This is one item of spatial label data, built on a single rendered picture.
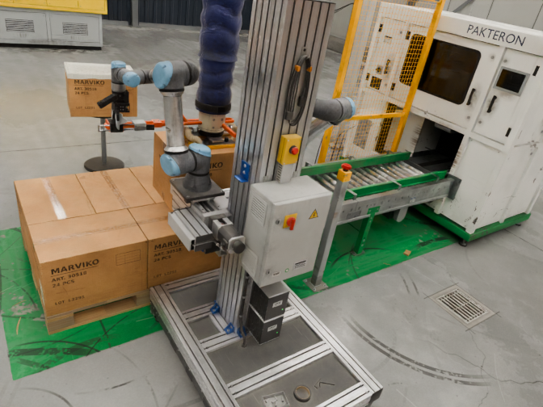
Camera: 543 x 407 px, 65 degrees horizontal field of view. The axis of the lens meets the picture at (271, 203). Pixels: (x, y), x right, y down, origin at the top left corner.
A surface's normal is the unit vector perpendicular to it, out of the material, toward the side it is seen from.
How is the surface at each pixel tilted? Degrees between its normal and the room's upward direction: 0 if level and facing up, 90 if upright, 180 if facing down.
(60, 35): 90
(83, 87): 90
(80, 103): 90
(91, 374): 0
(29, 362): 0
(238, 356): 0
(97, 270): 90
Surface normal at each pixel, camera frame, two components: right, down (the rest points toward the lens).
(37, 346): 0.15, -0.86
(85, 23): 0.55, 0.48
